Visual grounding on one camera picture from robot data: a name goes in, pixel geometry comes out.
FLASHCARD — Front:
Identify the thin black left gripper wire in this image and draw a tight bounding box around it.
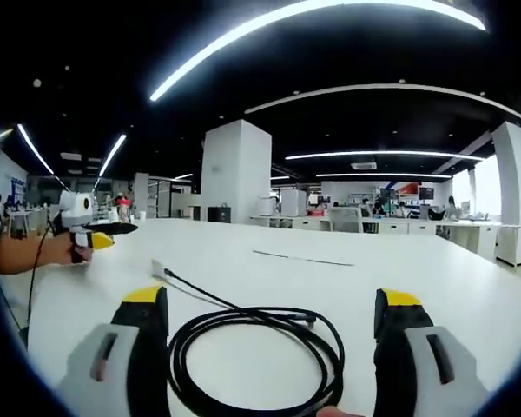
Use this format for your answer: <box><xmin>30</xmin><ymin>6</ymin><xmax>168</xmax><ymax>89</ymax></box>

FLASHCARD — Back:
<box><xmin>24</xmin><ymin>220</ymin><xmax>56</xmax><ymax>334</ymax></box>

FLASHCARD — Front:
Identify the white square pillar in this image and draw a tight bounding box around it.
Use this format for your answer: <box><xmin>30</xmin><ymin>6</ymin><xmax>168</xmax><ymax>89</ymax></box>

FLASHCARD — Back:
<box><xmin>201</xmin><ymin>119</ymin><xmax>273</xmax><ymax>225</ymax></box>
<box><xmin>490</xmin><ymin>121</ymin><xmax>521</xmax><ymax>266</ymax></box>

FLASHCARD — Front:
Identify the white desk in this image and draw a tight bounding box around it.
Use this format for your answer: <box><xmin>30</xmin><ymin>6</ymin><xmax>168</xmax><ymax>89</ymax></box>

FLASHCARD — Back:
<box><xmin>0</xmin><ymin>216</ymin><xmax>521</xmax><ymax>417</ymax></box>

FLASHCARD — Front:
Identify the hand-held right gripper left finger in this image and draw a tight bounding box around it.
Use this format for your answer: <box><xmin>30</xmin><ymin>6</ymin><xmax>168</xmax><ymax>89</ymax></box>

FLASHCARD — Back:
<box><xmin>56</xmin><ymin>285</ymin><xmax>171</xmax><ymax>417</ymax></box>

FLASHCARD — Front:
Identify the row of white office desks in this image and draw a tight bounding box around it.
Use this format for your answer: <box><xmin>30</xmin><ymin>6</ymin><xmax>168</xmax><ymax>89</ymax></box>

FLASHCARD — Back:
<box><xmin>249</xmin><ymin>215</ymin><xmax>503</xmax><ymax>261</ymax></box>

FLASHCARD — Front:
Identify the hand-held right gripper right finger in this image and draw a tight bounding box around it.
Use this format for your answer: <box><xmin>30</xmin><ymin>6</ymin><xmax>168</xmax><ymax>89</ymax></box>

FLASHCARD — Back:
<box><xmin>373</xmin><ymin>287</ymin><xmax>491</xmax><ymax>417</ymax></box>

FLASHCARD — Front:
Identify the person's right hand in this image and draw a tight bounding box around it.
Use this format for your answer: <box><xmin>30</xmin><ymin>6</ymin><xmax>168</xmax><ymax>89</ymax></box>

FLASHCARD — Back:
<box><xmin>314</xmin><ymin>406</ymin><xmax>368</xmax><ymax>417</ymax></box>

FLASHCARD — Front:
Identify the short ceiling light strip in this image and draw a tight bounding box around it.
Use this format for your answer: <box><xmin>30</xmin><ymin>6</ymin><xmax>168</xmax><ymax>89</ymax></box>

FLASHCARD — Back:
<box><xmin>315</xmin><ymin>172</ymin><xmax>452</xmax><ymax>180</ymax></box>

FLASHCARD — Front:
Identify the long curved ceiling light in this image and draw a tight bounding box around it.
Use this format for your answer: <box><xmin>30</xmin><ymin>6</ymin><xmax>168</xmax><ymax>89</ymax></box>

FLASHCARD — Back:
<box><xmin>149</xmin><ymin>0</ymin><xmax>487</xmax><ymax>103</ymax></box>

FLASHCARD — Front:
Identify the person's left hand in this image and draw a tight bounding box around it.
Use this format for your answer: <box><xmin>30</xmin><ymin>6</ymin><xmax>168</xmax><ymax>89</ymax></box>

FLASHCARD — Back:
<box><xmin>38</xmin><ymin>236</ymin><xmax>92</xmax><ymax>268</ymax></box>

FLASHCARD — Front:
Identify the black Type-C cable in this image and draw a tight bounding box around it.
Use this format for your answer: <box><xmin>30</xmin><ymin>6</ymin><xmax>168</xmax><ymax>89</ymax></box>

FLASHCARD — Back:
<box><xmin>163</xmin><ymin>268</ymin><xmax>346</xmax><ymax>412</ymax></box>

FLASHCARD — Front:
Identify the straight ceiling light strip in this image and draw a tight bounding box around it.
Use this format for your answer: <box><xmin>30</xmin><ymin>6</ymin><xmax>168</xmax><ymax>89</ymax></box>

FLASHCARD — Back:
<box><xmin>285</xmin><ymin>150</ymin><xmax>483</xmax><ymax>162</ymax></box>

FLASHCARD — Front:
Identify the tall white appliance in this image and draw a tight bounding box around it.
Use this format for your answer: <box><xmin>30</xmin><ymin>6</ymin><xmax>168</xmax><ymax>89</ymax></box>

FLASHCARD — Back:
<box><xmin>281</xmin><ymin>189</ymin><xmax>307</xmax><ymax>217</ymax></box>

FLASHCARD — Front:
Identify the black box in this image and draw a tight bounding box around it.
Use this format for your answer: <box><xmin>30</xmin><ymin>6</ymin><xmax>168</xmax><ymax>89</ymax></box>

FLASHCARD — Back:
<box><xmin>207</xmin><ymin>206</ymin><xmax>233</xmax><ymax>224</ymax></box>

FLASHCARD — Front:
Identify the grey mesh office chair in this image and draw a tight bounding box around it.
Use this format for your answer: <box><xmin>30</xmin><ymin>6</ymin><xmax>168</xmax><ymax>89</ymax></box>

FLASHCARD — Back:
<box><xmin>329</xmin><ymin>207</ymin><xmax>365</xmax><ymax>234</ymax></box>

